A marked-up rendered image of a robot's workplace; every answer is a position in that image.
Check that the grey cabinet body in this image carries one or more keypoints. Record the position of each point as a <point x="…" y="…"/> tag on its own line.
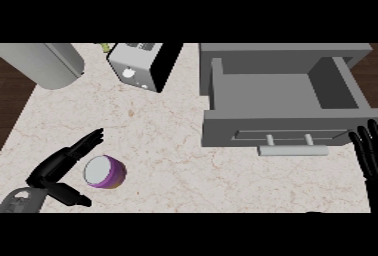
<point x="275" y="56"/>

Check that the small green item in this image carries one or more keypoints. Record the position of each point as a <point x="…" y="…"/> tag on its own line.
<point x="104" y="47"/>

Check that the silver toaster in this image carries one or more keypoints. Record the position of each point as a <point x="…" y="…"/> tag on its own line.
<point x="142" y="66"/>

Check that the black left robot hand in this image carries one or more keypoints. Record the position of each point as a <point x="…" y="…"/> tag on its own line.
<point x="52" y="169"/>

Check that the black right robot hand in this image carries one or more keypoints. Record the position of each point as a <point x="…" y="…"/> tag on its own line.
<point x="367" y="156"/>

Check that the grey cylindrical appliance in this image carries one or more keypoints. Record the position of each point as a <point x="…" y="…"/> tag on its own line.
<point x="42" y="63"/>

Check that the grey open drawer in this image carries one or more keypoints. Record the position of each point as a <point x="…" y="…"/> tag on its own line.
<point x="289" y="110"/>

